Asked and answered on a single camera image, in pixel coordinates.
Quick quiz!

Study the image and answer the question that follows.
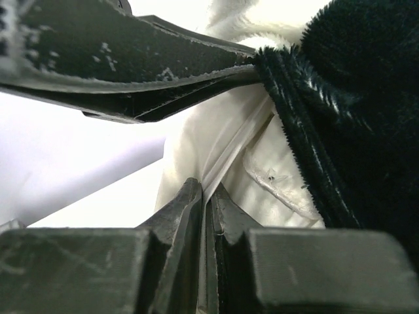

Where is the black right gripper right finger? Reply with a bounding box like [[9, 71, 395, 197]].
[[209, 186, 418, 313]]

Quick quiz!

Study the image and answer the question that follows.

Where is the white pillow insert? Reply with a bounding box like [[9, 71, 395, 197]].
[[155, 0, 325, 228]]

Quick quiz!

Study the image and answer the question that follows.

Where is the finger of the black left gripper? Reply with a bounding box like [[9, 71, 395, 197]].
[[1, 1, 260, 123]]

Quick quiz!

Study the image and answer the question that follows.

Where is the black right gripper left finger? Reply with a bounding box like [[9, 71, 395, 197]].
[[1, 178, 202, 313]]

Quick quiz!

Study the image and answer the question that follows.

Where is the black white checkered pillowcase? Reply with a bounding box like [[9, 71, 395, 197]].
[[255, 1, 418, 264]]

